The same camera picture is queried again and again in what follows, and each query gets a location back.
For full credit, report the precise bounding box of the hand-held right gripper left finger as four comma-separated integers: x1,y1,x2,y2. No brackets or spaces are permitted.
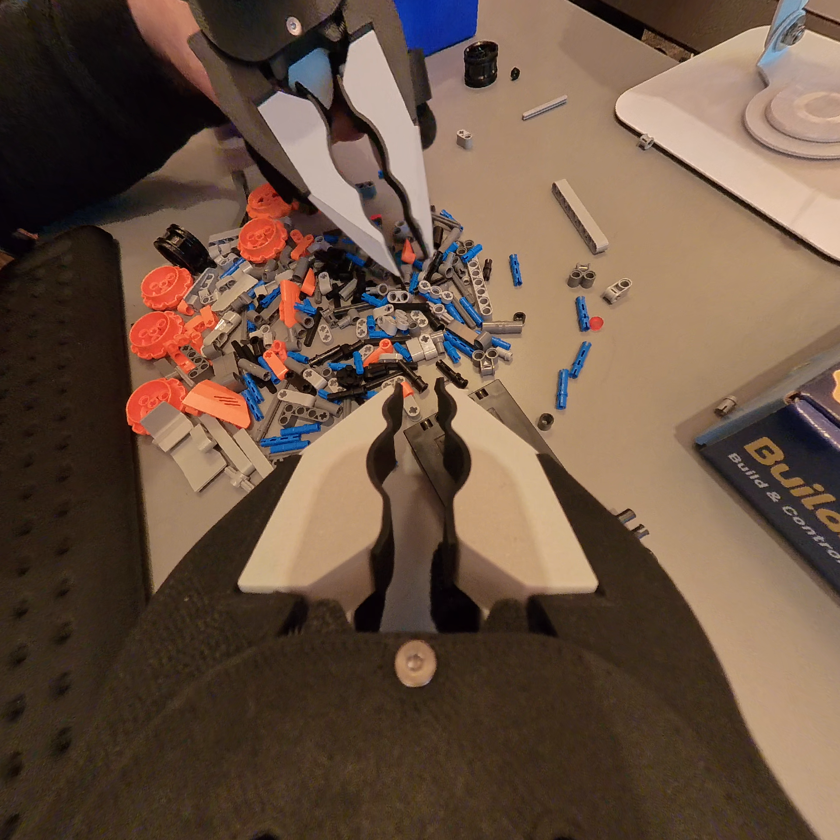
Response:
236,382,404,632

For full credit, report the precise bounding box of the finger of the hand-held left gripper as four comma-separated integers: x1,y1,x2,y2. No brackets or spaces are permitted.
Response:
256,91,403,280
335,28,435,260

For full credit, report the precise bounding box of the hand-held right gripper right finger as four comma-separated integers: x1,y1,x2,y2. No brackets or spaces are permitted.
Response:
438,378,601,630

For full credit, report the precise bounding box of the black perforated motor block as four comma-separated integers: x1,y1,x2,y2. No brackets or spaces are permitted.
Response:
402,378,652,542

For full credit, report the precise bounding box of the pile of small building parts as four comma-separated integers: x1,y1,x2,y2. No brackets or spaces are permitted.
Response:
152,180,530,494

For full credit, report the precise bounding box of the person's left forearm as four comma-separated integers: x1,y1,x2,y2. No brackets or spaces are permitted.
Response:
0,0,227,237

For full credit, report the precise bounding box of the person's left hand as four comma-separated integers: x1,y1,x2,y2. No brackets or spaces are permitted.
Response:
126,0,222,106

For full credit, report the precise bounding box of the blue plastic bin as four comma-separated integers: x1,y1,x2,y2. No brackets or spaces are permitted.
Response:
406,0,478,58

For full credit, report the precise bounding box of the small black wheel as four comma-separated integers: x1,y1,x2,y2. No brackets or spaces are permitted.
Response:
463,41,500,89

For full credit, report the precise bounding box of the black wheel rim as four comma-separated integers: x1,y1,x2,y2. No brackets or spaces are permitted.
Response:
154,224,213,269

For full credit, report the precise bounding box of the long grey beam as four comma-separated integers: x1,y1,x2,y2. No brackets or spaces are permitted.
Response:
551,178,610,256

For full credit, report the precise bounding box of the cluster of orange wheels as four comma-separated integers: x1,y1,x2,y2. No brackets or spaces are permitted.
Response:
125,182,312,437

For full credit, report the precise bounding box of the blue robot kit box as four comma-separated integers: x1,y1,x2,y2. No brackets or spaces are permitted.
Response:
694,346,840,599

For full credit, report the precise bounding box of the black dimpled pad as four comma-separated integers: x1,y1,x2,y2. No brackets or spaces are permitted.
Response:
0,226,149,840

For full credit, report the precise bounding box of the white book stand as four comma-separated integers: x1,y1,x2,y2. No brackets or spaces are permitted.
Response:
615,0,840,263

